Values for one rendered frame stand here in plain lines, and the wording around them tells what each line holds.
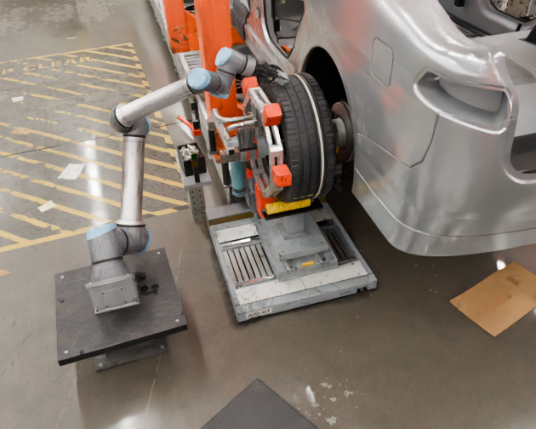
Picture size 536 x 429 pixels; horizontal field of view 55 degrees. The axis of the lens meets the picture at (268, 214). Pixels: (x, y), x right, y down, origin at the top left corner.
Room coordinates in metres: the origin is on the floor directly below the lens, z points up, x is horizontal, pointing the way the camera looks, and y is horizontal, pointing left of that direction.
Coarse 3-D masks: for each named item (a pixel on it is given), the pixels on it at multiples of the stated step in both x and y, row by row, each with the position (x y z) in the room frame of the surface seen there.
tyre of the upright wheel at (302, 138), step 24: (288, 96) 2.29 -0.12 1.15; (312, 96) 2.29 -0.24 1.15; (288, 120) 2.17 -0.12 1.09; (312, 120) 2.19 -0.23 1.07; (288, 144) 2.11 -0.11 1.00; (312, 144) 2.13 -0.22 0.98; (288, 168) 2.11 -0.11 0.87; (312, 168) 2.10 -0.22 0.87; (288, 192) 2.11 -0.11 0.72; (312, 192) 2.14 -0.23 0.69
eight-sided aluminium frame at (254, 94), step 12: (252, 96) 2.40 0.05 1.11; (264, 96) 2.37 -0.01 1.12; (264, 132) 2.21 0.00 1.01; (276, 132) 2.18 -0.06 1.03; (276, 144) 2.16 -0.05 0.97; (276, 156) 2.11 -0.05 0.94; (252, 168) 2.50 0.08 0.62; (264, 180) 2.42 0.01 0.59; (264, 192) 2.25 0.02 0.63; (276, 192) 2.19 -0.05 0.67
